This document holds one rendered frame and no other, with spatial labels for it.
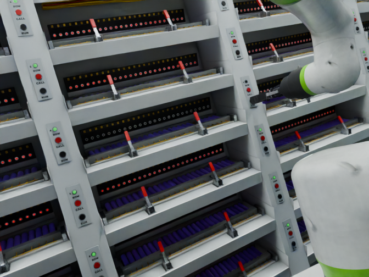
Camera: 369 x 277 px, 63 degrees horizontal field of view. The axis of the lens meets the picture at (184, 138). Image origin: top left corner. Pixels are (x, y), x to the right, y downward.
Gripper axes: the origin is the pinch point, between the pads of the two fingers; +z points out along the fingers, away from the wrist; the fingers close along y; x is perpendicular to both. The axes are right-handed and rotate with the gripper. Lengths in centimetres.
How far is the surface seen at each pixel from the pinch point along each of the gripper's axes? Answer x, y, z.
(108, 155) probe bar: -4, -56, 11
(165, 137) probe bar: -3.7, -35.6, 10.8
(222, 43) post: 24.2, -4.7, 5.1
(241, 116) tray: -4.7, -5.0, 5.8
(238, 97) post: 2.9, -4.7, 5.0
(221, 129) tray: -7.1, -15.9, 5.1
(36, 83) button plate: 22, -71, 4
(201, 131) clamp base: -5.6, -23.7, 5.4
